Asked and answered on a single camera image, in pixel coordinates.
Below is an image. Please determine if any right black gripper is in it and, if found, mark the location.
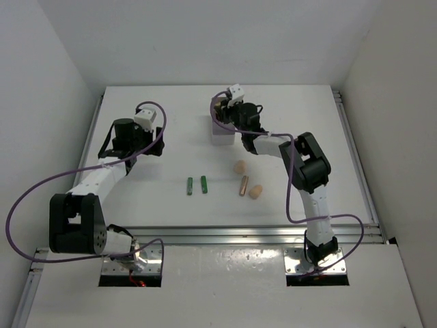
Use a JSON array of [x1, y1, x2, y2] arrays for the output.
[[216, 98, 247, 136]]

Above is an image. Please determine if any black gold lipstick case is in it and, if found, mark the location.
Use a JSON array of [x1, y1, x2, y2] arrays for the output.
[[213, 97, 227, 116]]

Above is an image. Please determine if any rose gold lipstick tube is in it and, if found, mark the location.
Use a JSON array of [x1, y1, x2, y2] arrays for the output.
[[239, 176, 249, 197]]

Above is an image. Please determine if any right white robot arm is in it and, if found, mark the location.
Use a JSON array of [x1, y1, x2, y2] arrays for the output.
[[210, 96, 338, 267]]

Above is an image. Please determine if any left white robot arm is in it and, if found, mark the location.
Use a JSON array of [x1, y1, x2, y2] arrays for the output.
[[48, 118, 165, 256]]

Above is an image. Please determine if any upper beige makeup sponge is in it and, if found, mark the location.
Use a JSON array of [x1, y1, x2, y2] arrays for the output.
[[234, 160, 246, 174]]

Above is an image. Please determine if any beige makeup sponge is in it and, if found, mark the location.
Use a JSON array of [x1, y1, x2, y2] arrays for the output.
[[234, 160, 246, 174], [249, 184, 263, 200]]

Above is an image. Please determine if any lower beige makeup sponge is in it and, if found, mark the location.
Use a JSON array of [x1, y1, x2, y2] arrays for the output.
[[249, 184, 263, 200]]

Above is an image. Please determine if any white three-compartment organizer box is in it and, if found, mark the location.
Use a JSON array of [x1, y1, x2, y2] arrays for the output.
[[211, 118, 235, 146]]

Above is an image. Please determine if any left green lipstick tube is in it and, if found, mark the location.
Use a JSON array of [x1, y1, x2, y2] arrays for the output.
[[186, 177, 193, 195]]

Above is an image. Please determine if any green lipstick tube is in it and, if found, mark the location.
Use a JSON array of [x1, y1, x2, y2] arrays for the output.
[[200, 176, 208, 194], [186, 177, 193, 195]]

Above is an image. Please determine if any right green lipstick tube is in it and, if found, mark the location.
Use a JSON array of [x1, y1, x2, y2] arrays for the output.
[[200, 176, 208, 194]]

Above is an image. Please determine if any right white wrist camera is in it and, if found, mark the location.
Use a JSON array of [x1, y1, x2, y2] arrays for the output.
[[226, 84, 244, 107]]

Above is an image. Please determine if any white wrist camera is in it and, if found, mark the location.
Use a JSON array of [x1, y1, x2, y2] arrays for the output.
[[226, 84, 244, 107], [134, 109, 156, 133]]

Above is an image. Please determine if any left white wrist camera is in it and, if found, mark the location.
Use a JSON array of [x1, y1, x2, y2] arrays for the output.
[[134, 109, 156, 133]]

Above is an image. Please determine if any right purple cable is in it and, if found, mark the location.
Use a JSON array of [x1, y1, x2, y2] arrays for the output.
[[209, 90, 365, 276]]

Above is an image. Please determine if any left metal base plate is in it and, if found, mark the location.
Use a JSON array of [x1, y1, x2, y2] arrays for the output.
[[101, 248, 163, 276]]

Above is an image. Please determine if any metal base plate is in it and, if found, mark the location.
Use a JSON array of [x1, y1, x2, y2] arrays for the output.
[[101, 248, 163, 276], [285, 248, 349, 275]]

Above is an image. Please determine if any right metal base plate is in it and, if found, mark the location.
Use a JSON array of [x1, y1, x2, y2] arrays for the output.
[[285, 248, 349, 275]]

